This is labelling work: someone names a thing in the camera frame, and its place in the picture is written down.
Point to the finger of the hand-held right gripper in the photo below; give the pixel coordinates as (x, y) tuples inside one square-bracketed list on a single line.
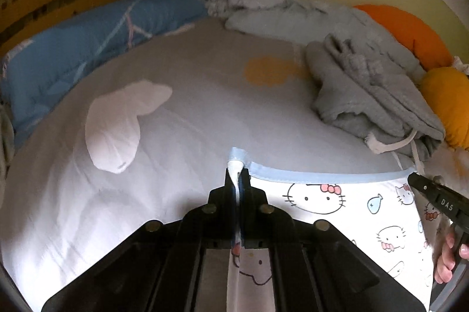
[(421, 183)]

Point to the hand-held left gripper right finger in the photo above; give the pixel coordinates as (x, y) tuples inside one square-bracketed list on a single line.
[(246, 195)]

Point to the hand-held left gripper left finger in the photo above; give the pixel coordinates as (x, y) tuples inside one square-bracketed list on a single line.
[(229, 195)]

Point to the white cartoon print pants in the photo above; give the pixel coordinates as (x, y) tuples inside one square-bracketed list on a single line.
[(329, 204)]

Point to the person's right hand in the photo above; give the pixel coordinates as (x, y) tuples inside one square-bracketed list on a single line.
[(445, 259)]

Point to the yellow spotted plush pillow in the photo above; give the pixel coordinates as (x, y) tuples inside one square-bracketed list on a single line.
[(449, 103)]

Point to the grey printed bed sheet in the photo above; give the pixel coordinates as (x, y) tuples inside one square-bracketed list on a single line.
[(205, 106)]

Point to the white crumpled cloth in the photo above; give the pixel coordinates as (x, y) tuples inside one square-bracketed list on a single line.
[(461, 64)]

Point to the orange pillow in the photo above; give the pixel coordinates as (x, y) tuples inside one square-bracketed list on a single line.
[(410, 26)]

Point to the light blue fleece blanket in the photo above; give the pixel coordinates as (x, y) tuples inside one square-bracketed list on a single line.
[(278, 17)]

